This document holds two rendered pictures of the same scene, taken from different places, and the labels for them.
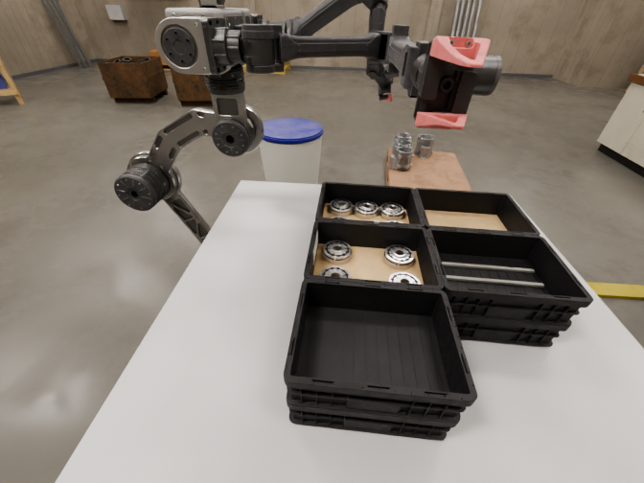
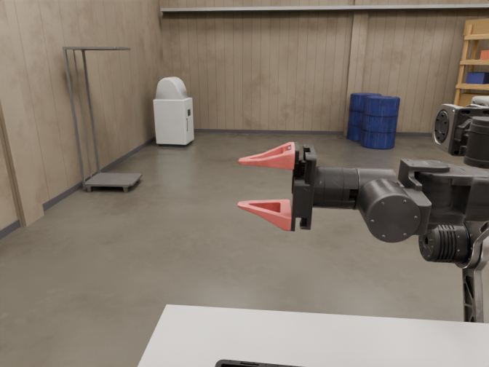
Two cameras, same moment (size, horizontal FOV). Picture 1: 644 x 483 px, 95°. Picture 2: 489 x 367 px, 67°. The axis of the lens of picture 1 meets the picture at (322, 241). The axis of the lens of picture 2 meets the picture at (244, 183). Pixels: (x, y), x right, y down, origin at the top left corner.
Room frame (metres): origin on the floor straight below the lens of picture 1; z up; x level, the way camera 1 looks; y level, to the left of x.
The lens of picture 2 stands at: (0.39, -0.64, 1.62)
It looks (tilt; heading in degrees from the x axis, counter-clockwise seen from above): 18 degrees down; 92
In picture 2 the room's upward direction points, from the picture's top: straight up
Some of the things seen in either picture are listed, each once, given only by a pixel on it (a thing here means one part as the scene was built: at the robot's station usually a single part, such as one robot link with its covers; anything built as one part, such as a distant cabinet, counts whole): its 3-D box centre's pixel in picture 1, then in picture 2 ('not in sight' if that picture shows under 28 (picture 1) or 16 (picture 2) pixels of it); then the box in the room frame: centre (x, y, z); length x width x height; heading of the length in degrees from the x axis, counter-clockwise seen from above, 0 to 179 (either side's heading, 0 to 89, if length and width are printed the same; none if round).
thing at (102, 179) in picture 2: not in sight; (107, 120); (-1.56, 4.01, 0.89); 0.66 x 0.56 x 1.77; 177
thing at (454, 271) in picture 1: (492, 273); not in sight; (0.70, -0.56, 0.87); 0.40 x 0.30 x 0.11; 86
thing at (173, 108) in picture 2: not in sight; (174, 111); (-1.31, 6.65, 0.66); 0.64 x 0.57 x 1.31; 176
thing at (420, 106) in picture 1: (440, 80); (325, 187); (0.48, -0.17, 1.46); 0.07 x 0.07 x 0.10; 87
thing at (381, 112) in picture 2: not in sight; (371, 119); (2.68, 7.03, 0.48); 1.35 x 0.80 x 0.97; 87
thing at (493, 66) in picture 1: (449, 74); (406, 204); (0.57, -0.21, 1.45); 0.12 x 0.11 x 0.09; 177
